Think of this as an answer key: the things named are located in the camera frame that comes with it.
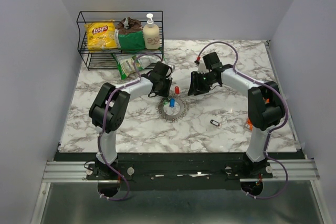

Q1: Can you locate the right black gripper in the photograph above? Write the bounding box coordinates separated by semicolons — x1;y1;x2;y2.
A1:
187;71;216;96

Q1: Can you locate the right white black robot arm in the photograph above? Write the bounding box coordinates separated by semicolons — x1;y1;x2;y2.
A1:
188;52;288;178

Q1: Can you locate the orange packet near arm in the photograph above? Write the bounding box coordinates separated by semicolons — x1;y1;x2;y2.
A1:
246;118;253;131

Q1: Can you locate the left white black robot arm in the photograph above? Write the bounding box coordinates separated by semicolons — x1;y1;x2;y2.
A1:
89;61;174;179

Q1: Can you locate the red key tag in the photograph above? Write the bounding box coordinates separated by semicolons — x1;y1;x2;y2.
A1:
175;86;180;94

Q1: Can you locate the blue key tag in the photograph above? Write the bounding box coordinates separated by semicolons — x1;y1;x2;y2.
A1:
169;98;175;108

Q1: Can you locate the black key tag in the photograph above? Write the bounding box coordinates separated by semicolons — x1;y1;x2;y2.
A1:
210;120;221;127

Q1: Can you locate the green white snack bag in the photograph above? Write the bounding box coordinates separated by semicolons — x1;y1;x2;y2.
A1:
111;54;161;80

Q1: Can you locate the cream soap pump bottle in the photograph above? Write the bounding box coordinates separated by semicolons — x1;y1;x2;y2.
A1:
142;13;160;50

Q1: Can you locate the green brown snack bag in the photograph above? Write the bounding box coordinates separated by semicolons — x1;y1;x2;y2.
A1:
114;17;145;51

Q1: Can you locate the yellow Lays chips bag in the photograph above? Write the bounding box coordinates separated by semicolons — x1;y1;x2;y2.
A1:
85;19;118;51

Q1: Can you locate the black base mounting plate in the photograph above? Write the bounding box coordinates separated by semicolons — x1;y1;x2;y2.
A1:
44;151;312;196

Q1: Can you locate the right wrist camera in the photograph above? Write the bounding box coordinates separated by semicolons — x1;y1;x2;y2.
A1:
197;62;208;74

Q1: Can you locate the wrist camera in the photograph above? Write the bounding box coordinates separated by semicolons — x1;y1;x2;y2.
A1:
197;62;208;74
168;65;175;74

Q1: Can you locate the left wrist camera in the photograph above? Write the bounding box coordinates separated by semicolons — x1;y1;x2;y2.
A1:
168;65;175;74

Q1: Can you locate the black wire shelf rack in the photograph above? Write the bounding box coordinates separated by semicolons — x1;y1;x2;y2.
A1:
76;10;164;70

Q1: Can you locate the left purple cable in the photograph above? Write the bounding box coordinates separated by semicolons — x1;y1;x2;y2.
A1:
97;52;163;201

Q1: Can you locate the purple cable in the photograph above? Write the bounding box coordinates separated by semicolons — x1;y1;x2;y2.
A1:
97;52;163;201
195;41;289;200

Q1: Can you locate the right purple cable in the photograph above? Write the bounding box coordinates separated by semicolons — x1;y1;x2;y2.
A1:
195;41;289;200

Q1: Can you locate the aluminium rail frame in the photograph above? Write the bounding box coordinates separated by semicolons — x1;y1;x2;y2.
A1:
31;52;331;223

